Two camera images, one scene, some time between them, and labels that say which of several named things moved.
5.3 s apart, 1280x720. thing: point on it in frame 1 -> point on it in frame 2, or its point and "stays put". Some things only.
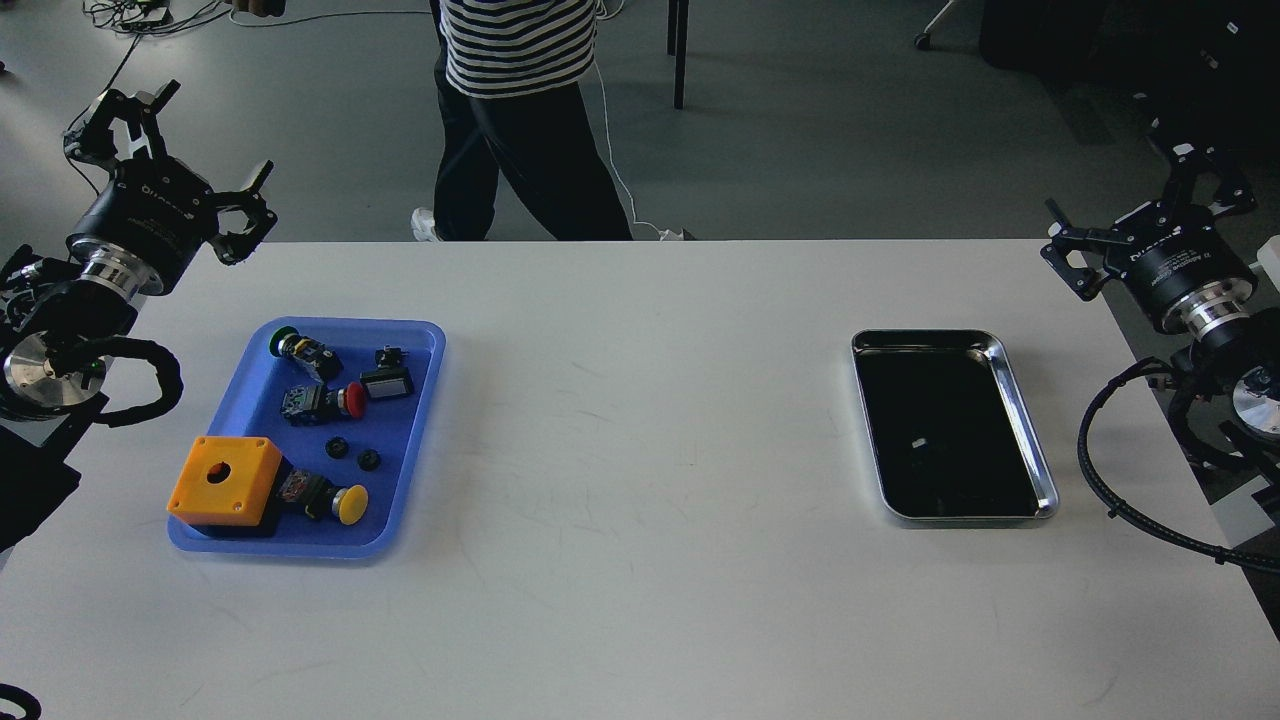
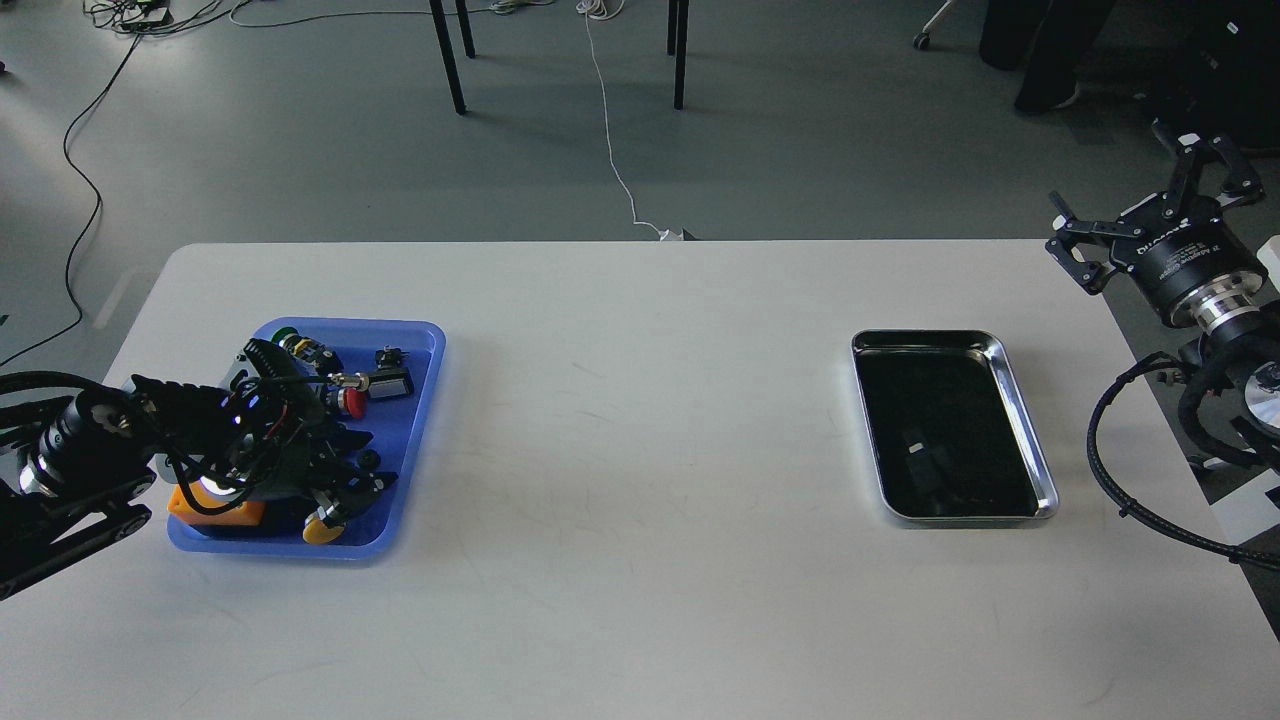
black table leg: (678, 19) stays put
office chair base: (925, 40) stays put
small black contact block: (389, 357) stays put
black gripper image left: (159, 209) -> (268, 446)
